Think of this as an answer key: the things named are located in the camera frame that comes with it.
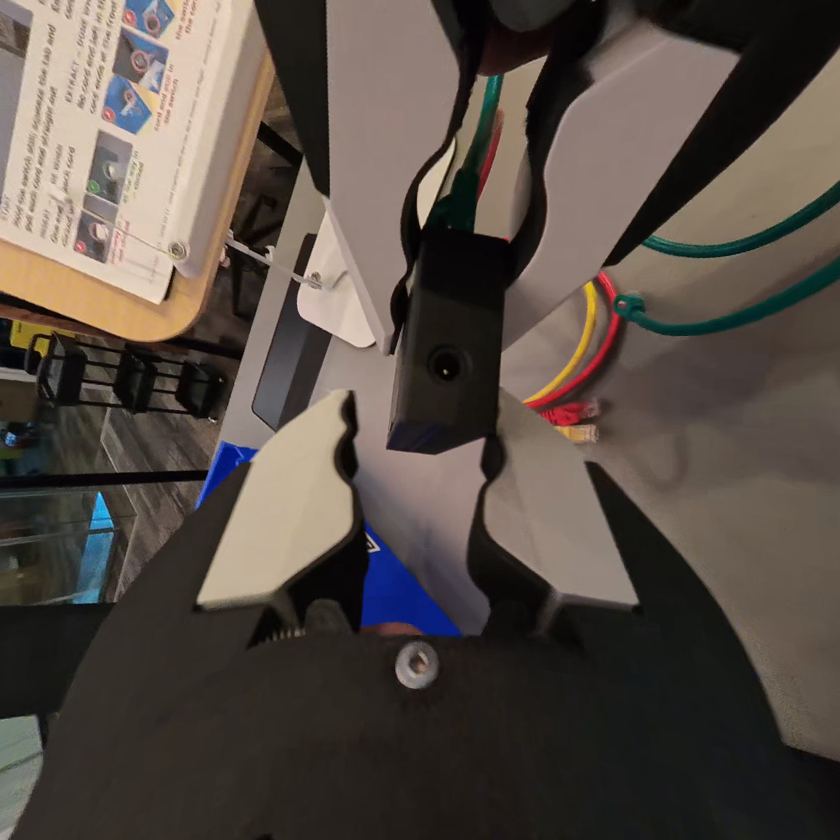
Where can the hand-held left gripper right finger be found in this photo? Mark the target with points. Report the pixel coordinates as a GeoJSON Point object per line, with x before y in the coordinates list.
{"type": "Point", "coordinates": [558, 525]}

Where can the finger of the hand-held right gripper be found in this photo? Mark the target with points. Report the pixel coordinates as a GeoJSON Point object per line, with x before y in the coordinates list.
{"type": "Point", "coordinates": [623, 144]}
{"type": "Point", "coordinates": [380, 131]}

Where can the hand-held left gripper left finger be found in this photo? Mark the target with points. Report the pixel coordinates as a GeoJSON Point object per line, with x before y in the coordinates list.
{"type": "Point", "coordinates": [282, 518]}

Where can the blue plastic bin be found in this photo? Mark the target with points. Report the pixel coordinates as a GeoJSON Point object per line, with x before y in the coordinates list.
{"type": "Point", "coordinates": [407, 590]}

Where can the black network switch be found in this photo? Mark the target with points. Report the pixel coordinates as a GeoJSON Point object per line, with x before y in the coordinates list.
{"type": "Point", "coordinates": [453, 308]}

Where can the white mounting plate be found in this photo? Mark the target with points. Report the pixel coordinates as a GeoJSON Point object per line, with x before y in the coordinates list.
{"type": "Point", "coordinates": [328, 308]}

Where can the wooden instruction board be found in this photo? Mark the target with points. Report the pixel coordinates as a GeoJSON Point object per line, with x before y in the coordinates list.
{"type": "Point", "coordinates": [98, 302]}

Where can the laminated instruction sheet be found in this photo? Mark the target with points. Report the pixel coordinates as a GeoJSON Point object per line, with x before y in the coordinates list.
{"type": "Point", "coordinates": [65, 131]}

